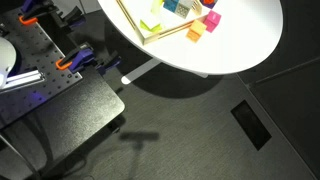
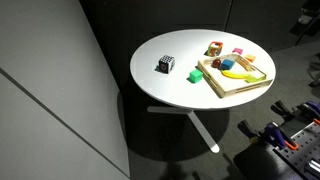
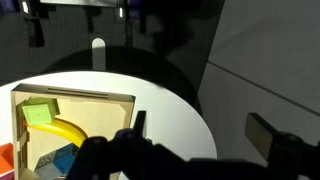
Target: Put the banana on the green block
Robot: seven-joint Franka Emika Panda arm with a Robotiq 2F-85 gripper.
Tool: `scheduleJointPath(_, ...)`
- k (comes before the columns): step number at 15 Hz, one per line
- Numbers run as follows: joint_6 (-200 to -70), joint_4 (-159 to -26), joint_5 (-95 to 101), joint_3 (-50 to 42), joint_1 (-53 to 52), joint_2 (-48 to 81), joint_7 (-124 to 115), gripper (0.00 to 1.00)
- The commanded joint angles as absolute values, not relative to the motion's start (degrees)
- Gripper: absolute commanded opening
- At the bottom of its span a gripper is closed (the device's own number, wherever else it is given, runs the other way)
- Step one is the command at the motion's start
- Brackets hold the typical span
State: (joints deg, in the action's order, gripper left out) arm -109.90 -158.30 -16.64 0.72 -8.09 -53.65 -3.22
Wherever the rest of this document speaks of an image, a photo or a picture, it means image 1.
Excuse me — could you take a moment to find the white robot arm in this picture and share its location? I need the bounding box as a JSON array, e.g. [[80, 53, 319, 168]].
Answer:
[[0, 37, 16, 89]]

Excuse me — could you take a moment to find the lime green wedge block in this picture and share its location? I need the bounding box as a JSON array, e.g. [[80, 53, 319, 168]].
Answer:
[[140, 20, 162, 33]]

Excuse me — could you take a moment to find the orange cube block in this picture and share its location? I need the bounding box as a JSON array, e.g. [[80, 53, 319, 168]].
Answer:
[[186, 20, 207, 43]]

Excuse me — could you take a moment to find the blue cube block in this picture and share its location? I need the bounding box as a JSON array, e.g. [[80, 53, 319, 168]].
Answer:
[[163, 0, 179, 12]]

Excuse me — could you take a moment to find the pink cube block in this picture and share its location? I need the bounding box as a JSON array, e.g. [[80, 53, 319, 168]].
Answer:
[[204, 11, 221, 33]]

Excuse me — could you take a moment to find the wooden tray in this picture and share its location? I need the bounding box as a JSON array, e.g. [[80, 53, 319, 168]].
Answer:
[[116, 0, 209, 45]]

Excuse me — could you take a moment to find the purple orange spring clamp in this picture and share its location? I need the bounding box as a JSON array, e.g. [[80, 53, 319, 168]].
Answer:
[[55, 42, 95, 73]]

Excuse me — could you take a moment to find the grey perforated cube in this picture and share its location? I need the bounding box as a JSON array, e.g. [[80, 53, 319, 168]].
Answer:
[[175, 0, 193, 18]]

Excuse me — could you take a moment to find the black floor hatch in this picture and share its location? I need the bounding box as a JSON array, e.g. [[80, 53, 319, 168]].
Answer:
[[231, 100, 272, 150]]

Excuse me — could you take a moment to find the white round table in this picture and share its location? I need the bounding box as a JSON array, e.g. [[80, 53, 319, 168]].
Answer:
[[98, 0, 283, 84]]

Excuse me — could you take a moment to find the black perforated mounting board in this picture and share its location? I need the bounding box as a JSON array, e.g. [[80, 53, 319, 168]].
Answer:
[[0, 8, 82, 129]]

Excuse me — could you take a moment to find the multicolour open frame cube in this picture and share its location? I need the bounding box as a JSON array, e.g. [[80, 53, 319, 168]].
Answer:
[[200, 0, 218, 9]]

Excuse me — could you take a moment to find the aluminium extrusion rail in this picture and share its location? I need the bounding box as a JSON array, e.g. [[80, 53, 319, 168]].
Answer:
[[0, 70, 45, 91]]

